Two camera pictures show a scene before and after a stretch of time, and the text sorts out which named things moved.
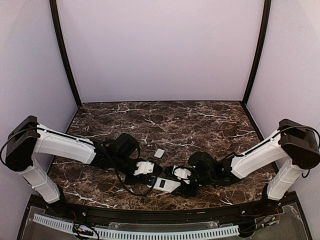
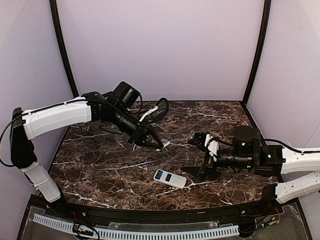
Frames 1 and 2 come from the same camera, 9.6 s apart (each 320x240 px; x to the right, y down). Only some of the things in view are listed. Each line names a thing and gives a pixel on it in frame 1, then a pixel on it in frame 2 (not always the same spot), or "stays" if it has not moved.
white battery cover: (159, 153) -> (164, 146)
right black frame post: (260, 50) stays
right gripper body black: (185, 183) -> (207, 162)
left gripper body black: (139, 179) -> (139, 133)
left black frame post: (61, 46) stays
